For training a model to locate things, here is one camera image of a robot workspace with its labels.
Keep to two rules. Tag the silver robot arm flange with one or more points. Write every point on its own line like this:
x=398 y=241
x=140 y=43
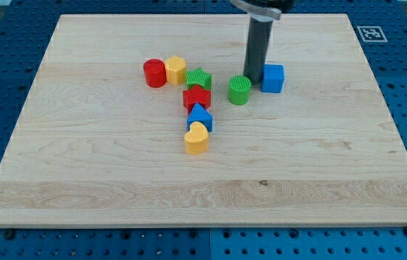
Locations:
x=264 y=10

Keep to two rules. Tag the blue cube block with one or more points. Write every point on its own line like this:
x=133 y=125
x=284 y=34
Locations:
x=273 y=78

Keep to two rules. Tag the yellow heart block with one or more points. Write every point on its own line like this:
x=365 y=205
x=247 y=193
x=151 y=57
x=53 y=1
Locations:
x=196 y=139

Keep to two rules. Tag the blue triangle block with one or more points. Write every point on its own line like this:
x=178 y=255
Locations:
x=200 y=114

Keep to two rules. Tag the red star block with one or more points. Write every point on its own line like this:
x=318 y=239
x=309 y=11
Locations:
x=195 y=95

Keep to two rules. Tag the green star block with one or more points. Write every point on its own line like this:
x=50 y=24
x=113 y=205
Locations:
x=198 y=77

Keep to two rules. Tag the green cylinder block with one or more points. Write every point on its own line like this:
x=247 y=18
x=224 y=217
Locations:
x=239 y=90

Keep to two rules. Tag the yellow hexagon block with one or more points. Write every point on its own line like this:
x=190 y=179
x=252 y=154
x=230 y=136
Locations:
x=175 y=68

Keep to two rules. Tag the red cylinder block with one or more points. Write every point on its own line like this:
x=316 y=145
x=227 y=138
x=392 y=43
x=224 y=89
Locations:
x=154 y=72

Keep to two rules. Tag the dark grey cylindrical pointer tool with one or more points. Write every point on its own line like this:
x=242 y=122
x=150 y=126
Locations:
x=256 y=50

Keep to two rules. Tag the light wooden board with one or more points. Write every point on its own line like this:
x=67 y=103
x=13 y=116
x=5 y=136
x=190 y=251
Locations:
x=96 y=147

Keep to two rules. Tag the white fiducial marker tag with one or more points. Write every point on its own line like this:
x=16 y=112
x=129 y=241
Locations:
x=371 y=34

